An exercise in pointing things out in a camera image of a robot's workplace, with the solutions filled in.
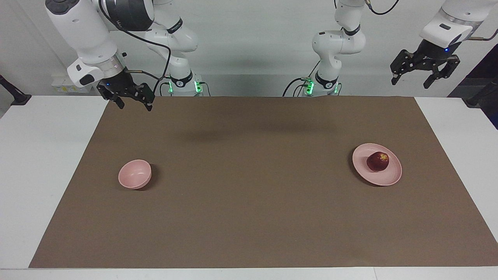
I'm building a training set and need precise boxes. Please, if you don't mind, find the white power strip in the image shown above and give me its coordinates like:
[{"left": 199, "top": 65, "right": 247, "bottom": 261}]
[{"left": 52, "top": 76, "right": 94, "bottom": 94}]

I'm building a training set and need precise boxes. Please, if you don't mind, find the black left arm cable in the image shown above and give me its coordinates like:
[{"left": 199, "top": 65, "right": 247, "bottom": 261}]
[{"left": 365, "top": 0, "right": 498, "bottom": 42}]

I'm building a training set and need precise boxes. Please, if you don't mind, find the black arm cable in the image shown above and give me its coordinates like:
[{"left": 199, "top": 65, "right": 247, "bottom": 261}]
[
  {"left": 98, "top": 0, "right": 172, "bottom": 96},
  {"left": 365, "top": 0, "right": 498, "bottom": 42}
]

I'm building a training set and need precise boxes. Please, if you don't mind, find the dark red apple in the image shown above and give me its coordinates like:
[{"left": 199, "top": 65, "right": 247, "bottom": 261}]
[{"left": 366, "top": 152, "right": 390, "bottom": 172}]

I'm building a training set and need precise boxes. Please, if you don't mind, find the dark background cabinet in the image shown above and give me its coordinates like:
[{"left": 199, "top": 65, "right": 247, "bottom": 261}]
[{"left": 447, "top": 44, "right": 498, "bottom": 130}]

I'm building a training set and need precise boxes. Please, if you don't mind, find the pink plate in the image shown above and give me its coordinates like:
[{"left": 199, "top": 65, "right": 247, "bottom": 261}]
[{"left": 352, "top": 143, "right": 403, "bottom": 186}]

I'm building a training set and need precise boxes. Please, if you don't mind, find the black table clamp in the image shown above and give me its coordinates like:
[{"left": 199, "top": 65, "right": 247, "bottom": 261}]
[
  {"left": 462, "top": 77, "right": 498, "bottom": 109},
  {"left": 0, "top": 75, "right": 32, "bottom": 106}
]

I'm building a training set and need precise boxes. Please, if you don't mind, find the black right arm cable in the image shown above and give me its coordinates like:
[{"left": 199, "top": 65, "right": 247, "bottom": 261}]
[{"left": 98, "top": 0, "right": 172, "bottom": 96}]

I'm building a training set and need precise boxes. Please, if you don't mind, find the brown table mat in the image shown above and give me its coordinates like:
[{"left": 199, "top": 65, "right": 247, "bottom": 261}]
[{"left": 29, "top": 96, "right": 498, "bottom": 269}]

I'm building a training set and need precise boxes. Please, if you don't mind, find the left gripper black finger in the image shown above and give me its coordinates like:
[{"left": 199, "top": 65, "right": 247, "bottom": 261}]
[
  {"left": 423, "top": 56, "right": 461, "bottom": 89},
  {"left": 391, "top": 49, "right": 417, "bottom": 86}
]

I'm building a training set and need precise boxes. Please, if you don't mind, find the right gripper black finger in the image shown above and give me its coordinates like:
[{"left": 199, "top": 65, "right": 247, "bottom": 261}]
[
  {"left": 96, "top": 85, "right": 126, "bottom": 110},
  {"left": 132, "top": 83, "right": 156, "bottom": 112}
]

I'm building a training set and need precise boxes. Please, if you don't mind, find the pink bowl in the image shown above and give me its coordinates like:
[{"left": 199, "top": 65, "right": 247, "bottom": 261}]
[{"left": 118, "top": 159, "right": 152, "bottom": 190}]

